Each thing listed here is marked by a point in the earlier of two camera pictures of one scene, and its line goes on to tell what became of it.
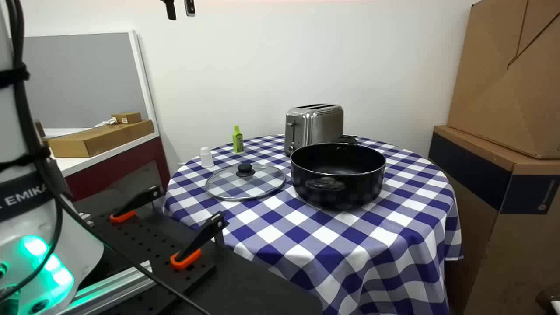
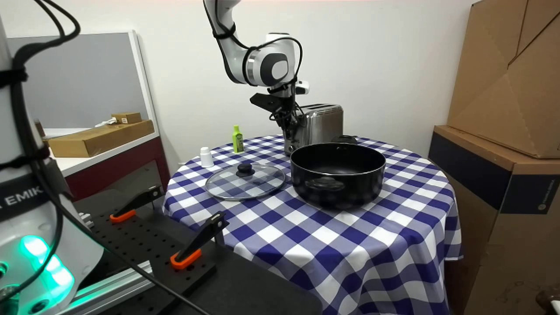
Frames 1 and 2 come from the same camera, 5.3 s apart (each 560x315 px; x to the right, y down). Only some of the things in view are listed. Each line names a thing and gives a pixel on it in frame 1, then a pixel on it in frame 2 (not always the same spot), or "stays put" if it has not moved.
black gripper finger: [171, 9] to [283, 103]
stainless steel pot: [314, 122] stays put
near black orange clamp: [193, 250] stays put
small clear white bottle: [206, 159] stays put
